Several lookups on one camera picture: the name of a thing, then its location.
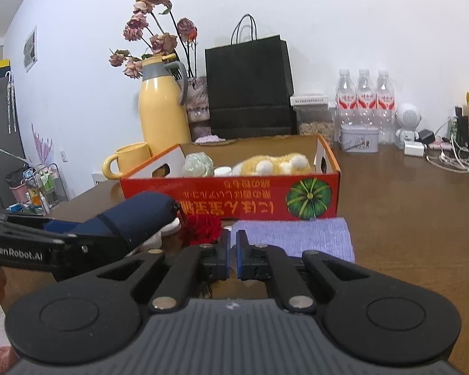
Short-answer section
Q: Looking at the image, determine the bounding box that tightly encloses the white charger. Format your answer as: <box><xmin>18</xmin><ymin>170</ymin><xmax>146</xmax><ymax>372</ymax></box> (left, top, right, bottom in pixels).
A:
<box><xmin>404</xmin><ymin>141</ymin><xmax>426</xmax><ymax>158</ymax></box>

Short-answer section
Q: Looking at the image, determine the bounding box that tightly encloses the dried rose bouquet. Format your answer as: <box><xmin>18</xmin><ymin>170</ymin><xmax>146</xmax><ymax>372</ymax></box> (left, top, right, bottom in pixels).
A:
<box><xmin>108</xmin><ymin>0</ymin><xmax>198</xmax><ymax>81</ymax></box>

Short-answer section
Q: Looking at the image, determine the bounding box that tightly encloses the tangle of white cables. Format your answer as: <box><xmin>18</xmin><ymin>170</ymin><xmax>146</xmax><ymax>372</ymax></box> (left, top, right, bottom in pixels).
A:
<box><xmin>426</xmin><ymin>115</ymin><xmax>469</xmax><ymax>173</ymax></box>

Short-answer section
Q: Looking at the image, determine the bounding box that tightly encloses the purple knit vase wrap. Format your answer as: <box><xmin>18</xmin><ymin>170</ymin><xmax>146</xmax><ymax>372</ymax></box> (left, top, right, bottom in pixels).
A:
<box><xmin>185</xmin><ymin>76</ymin><xmax>212</xmax><ymax>139</ymax></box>

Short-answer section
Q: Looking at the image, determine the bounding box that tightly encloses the purple wall sticker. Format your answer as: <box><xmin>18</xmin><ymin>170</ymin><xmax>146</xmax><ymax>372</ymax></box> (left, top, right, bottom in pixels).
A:
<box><xmin>31</xmin><ymin>123</ymin><xmax>53</xmax><ymax>165</ymax></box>

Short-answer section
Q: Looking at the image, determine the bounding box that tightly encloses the purple knitted cloth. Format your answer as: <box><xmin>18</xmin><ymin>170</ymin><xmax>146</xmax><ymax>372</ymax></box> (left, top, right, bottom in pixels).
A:
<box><xmin>230</xmin><ymin>218</ymin><xmax>356</xmax><ymax>263</ymax></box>

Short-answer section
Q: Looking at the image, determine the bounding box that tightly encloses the wire rack with bottles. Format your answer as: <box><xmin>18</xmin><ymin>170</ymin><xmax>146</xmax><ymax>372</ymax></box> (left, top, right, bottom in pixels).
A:
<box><xmin>0</xmin><ymin>148</ymin><xmax>69</xmax><ymax>215</ymax></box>

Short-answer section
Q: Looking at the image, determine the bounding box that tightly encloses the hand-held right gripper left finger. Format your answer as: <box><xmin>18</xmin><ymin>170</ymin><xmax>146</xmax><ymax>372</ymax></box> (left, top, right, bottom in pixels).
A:
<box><xmin>96</xmin><ymin>230</ymin><xmax>232</xmax><ymax>314</ymax></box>

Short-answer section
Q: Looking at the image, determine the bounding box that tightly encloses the red rose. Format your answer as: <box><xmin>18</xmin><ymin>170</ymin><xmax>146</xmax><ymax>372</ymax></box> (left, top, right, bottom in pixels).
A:
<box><xmin>180</xmin><ymin>214</ymin><xmax>223</xmax><ymax>248</ymax></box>

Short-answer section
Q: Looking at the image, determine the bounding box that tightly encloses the dark grey cabinet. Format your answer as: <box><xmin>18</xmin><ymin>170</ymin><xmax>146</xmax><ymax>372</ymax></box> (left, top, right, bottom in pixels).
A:
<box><xmin>0</xmin><ymin>59</ymin><xmax>26</xmax><ymax>208</ymax></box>

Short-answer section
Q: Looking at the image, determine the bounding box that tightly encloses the white paper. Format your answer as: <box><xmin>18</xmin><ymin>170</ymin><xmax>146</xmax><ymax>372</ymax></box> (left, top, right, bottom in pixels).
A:
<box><xmin>125</xmin><ymin>218</ymin><xmax>181</xmax><ymax>258</ymax></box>

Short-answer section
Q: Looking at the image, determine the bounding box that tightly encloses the red cardboard box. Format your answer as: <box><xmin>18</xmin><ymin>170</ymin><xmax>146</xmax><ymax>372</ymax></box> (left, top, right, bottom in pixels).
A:
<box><xmin>119</xmin><ymin>133</ymin><xmax>341</xmax><ymax>220</ymax></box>

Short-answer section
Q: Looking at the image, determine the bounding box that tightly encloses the dark upright box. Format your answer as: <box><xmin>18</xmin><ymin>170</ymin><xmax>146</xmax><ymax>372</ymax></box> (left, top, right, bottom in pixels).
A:
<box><xmin>455</xmin><ymin>105</ymin><xmax>469</xmax><ymax>145</ymax></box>

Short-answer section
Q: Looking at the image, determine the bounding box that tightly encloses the white and yellow plush sheep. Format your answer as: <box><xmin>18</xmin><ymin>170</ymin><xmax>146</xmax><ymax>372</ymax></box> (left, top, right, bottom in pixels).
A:
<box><xmin>230</xmin><ymin>153</ymin><xmax>312</xmax><ymax>176</ymax></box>

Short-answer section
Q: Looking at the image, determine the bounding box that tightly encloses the clear container of nuts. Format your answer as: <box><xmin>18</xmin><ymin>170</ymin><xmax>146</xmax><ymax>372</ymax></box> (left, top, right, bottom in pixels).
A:
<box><xmin>290</xmin><ymin>93</ymin><xmax>335</xmax><ymax>138</ymax></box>

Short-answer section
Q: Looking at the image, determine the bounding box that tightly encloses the iridescent bubble wrap ball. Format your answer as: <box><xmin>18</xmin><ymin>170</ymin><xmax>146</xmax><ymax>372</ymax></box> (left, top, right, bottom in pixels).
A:
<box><xmin>182</xmin><ymin>152</ymin><xmax>215</xmax><ymax>176</ymax></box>

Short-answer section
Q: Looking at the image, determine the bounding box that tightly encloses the grey tin box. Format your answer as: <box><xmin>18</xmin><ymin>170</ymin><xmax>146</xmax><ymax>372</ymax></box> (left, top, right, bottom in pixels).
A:
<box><xmin>339</xmin><ymin>124</ymin><xmax>380</xmax><ymax>153</ymax></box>

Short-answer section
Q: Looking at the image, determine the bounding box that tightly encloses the yellow mug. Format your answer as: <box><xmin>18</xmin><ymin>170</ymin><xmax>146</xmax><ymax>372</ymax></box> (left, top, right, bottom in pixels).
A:
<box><xmin>103</xmin><ymin>142</ymin><xmax>153</xmax><ymax>180</ymax></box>

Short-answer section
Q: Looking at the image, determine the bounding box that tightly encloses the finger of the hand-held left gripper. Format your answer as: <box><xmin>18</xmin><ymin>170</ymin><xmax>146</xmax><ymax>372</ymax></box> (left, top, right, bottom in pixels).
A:
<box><xmin>0</xmin><ymin>208</ymin><xmax>87</xmax><ymax>243</ymax></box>
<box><xmin>57</xmin><ymin>233</ymin><xmax>130</xmax><ymax>283</ymax></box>

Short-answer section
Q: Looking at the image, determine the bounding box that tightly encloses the yellow thermos jug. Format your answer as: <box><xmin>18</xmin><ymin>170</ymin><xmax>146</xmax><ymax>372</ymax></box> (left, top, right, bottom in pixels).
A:
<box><xmin>138</xmin><ymin>54</ymin><xmax>192</xmax><ymax>157</ymax></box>

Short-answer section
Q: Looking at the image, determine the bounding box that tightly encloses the black paper bag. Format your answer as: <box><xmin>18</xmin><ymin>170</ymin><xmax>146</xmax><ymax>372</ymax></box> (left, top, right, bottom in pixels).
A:
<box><xmin>204</xmin><ymin>13</ymin><xmax>298</xmax><ymax>140</ymax></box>

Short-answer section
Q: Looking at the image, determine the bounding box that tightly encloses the white robot toy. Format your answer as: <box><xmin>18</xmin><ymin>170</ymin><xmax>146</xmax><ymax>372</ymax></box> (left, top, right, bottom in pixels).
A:
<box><xmin>395</xmin><ymin>102</ymin><xmax>423</xmax><ymax>149</ymax></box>

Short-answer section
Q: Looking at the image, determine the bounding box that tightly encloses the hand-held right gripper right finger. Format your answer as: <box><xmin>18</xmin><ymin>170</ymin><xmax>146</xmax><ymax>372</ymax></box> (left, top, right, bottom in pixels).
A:
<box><xmin>236</xmin><ymin>230</ymin><xmax>378</xmax><ymax>314</ymax></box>

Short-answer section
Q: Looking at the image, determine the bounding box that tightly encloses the wall picture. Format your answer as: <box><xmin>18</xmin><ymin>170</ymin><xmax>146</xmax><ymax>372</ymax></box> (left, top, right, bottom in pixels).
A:
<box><xmin>23</xmin><ymin>25</ymin><xmax>38</xmax><ymax>73</ymax></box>

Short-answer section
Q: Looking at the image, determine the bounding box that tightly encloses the navy zip pouch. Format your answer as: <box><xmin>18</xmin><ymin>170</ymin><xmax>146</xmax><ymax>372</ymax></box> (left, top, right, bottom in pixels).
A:
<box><xmin>76</xmin><ymin>191</ymin><xmax>181</xmax><ymax>248</ymax></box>

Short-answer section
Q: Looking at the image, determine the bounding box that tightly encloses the red label water bottle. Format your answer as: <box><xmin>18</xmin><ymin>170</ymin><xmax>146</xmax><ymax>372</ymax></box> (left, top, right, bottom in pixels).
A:
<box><xmin>375</xmin><ymin>70</ymin><xmax>396</xmax><ymax>143</ymax></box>
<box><xmin>356</xmin><ymin>69</ymin><xmax>377</xmax><ymax>126</ymax></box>
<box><xmin>335</xmin><ymin>69</ymin><xmax>357</xmax><ymax>126</ymax></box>

